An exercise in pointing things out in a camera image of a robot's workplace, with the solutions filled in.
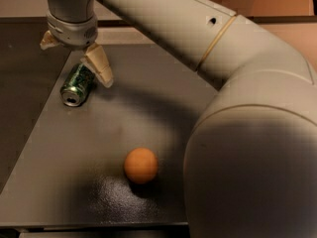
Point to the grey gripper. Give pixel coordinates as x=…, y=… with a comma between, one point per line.
x=73, y=33

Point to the green soda can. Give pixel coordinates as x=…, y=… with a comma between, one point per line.
x=77, y=86

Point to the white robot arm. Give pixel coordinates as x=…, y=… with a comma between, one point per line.
x=250, y=166

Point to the orange fruit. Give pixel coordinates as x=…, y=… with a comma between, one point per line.
x=141, y=166

